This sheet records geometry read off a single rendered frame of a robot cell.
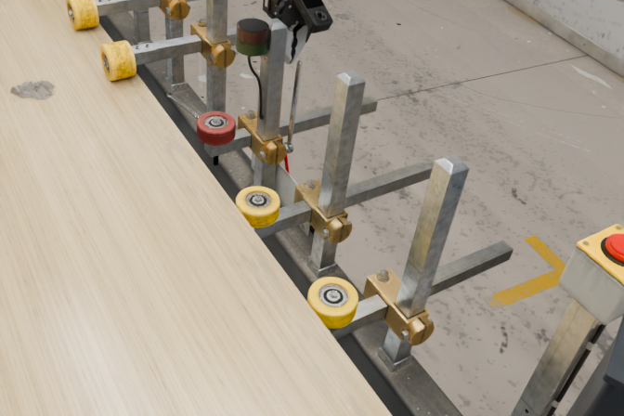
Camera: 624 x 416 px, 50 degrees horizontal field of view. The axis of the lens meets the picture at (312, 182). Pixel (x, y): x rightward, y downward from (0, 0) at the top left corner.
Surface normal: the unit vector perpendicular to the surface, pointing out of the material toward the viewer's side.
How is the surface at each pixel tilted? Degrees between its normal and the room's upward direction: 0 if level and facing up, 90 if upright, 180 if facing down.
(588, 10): 90
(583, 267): 90
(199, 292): 0
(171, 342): 0
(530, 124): 0
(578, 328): 90
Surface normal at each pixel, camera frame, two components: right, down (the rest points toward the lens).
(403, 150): 0.10, -0.76
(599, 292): -0.85, 0.27
